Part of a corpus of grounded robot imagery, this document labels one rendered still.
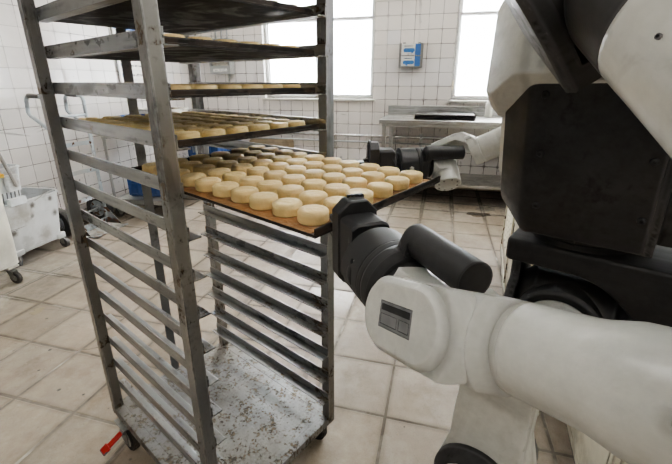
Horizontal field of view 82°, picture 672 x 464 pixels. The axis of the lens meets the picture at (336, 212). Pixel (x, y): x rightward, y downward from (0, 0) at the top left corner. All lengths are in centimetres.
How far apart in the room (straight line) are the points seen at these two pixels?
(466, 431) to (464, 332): 49
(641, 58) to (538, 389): 18
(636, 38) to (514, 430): 59
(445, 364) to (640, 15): 23
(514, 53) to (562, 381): 31
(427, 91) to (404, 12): 89
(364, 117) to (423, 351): 465
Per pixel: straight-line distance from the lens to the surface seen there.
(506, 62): 47
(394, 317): 33
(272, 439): 147
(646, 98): 25
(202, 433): 108
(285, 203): 63
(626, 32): 26
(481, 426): 75
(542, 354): 26
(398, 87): 482
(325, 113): 104
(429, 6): 486
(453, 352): 29
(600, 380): 24
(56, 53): 126
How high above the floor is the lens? 125
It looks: 19 degrees down
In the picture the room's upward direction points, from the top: straight up
